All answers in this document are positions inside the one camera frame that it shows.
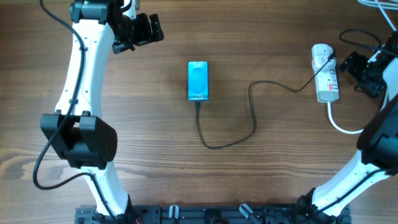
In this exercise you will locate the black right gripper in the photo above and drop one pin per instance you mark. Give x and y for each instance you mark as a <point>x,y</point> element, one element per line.
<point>374,89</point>

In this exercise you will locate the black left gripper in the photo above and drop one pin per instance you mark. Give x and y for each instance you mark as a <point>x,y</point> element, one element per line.
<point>145,37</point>

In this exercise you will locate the blue screen smartphone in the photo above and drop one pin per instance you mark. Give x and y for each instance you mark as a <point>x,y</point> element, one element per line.
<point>198,81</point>

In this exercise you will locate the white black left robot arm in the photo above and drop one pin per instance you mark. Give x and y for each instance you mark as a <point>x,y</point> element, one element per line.
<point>76,130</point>

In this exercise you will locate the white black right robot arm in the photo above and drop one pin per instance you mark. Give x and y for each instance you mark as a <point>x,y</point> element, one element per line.
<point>376,156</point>

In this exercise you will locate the white charger plug adapter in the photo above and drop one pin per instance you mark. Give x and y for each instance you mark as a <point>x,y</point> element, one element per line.
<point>324,62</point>

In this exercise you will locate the white power strip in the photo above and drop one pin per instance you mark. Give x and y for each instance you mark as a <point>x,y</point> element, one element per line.
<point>326,82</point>

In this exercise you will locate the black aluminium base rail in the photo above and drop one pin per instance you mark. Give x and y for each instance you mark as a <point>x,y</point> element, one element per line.
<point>277,213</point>

